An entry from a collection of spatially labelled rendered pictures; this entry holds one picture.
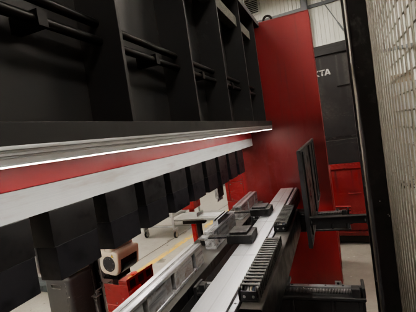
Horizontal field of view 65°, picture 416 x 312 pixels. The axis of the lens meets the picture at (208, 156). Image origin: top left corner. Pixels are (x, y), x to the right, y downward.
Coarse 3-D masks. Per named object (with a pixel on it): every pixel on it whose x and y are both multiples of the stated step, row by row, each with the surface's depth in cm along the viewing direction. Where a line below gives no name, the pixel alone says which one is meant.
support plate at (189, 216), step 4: (188, 212) 210; (192, 212) 208; (196, 212) 207; (204, 212) 203; (180, 216) 203; (184, 216) 201; (188, 216) 200; (192, 216) 198; (196, 216) 196; (212, 216) 191; (216, 216) 189; (176, 220) 195; (180, 220) 194; (184, 220) 193; (188, 220) 192
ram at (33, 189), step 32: (64, 160) 81; (96, 160) 91; (128, 160) 106; (160, 160) 125; (192, 160) 152; (0, 192) 64; (32, 192) 71; (64, 192) 80; (96, 192) 90; (0, 224) 64
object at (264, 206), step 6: (258, 204) 188; (264, 204) 186; (270, 204) 189; (240, 210) 192; (246, 210) 190; (252, 210) 182; (258, 210) 181; (264, 210) 180; (270, 210) 181; (252, 216) 183
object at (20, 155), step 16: (240, 128) 161; (256, 128) 195; (32, 144) 49; (48, 144) 51; (64, 144) 54; (80, 144) 58; (96, 144) 62; (112, 144) 66; (128, 144) 72; (144, 144) 77; (160, 144) 85; (0, 160) 44; (16, 160) 46; (32, 160) 48; (48, 160) 51
